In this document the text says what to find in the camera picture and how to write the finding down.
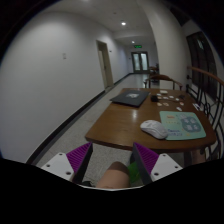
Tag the wooden chair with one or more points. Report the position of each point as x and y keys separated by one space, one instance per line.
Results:
x=159 y=77

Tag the green mouse pad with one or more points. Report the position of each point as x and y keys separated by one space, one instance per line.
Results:
x=182 y=125

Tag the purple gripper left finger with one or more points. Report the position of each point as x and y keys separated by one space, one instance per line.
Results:
x=71 y=166

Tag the white computer mouse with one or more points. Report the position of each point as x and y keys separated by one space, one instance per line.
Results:
x=154 y=128

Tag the wooden table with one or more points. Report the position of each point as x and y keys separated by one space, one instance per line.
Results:
x=119 y=125

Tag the double glass door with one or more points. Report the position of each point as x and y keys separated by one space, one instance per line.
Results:
x=140 y=62

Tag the small black object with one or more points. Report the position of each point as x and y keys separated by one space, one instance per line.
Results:
x=154 y=98

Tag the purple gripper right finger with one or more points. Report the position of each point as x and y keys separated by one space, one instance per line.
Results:
x=153 y=166

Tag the green exit sign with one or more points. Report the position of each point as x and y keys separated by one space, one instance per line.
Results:
x=137 y=46

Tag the beige side door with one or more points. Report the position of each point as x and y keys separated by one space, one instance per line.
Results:
x=105 y=64

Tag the black metal stair railing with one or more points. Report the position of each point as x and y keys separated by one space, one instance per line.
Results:
x=208 y=91

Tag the white card on table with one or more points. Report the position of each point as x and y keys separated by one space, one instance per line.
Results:
x=163 y=92

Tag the dark closed laptop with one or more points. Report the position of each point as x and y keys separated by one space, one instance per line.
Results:
x=131 y=98

